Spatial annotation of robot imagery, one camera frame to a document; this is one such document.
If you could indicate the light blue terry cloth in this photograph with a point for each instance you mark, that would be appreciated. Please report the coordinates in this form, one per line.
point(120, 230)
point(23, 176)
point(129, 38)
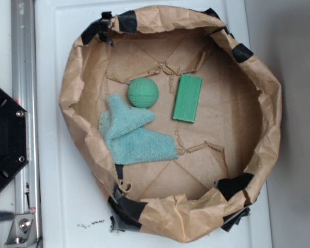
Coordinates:
point(122, 128)

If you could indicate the brown paper bag bin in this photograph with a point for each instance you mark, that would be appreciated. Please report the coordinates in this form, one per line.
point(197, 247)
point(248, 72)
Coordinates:
point(225, 156)

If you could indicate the aluminium extrusion rail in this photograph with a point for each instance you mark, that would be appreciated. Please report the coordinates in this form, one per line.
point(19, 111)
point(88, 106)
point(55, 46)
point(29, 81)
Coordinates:
point(24, 88)

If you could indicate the green rectangular block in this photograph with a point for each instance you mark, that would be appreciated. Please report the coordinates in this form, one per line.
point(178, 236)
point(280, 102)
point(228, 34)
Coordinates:
point(187, 98)

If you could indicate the green dimpled ball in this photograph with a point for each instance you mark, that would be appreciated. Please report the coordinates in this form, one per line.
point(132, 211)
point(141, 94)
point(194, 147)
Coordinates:
point(143, 92)

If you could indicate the white plastic tray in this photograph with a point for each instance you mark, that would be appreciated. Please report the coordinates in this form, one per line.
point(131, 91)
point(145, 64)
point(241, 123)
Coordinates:
point(74, 211)

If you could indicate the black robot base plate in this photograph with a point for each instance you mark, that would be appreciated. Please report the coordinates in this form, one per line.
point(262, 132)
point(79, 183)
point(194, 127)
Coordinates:
point(13, 141)

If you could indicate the metal corner bracket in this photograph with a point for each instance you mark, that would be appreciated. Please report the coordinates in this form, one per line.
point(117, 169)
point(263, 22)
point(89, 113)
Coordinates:
point(23, 231)

